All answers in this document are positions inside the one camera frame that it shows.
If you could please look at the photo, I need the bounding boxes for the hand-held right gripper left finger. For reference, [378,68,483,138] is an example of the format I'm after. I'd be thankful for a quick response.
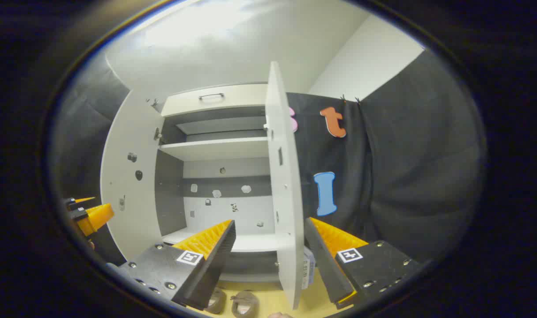
[107,220,236,310]

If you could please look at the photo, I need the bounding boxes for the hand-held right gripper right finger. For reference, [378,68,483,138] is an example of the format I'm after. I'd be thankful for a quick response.
[305,216,423,310]

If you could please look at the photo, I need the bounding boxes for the brown fuzzy shoe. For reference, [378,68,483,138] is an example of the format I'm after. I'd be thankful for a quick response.
[205,287,227,315]
[231,290,260,318]

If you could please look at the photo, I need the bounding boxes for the white cabinet door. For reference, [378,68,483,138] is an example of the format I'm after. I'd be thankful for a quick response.
[99,88,165,261]
[264,61,305,310]

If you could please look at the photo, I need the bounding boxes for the white grey shoe cabinet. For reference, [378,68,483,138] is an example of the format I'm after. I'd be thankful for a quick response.
[155,83,280,283]

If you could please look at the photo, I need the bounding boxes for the white cabinet drawer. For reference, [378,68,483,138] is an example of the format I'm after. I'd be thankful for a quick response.
[161,83,269,117]

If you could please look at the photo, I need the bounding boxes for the blue printed box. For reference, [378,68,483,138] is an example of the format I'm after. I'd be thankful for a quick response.
[301,246,316,291]

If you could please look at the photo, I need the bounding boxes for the black backdrop cloth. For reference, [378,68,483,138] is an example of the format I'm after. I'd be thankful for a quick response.
[50,49,487,265]

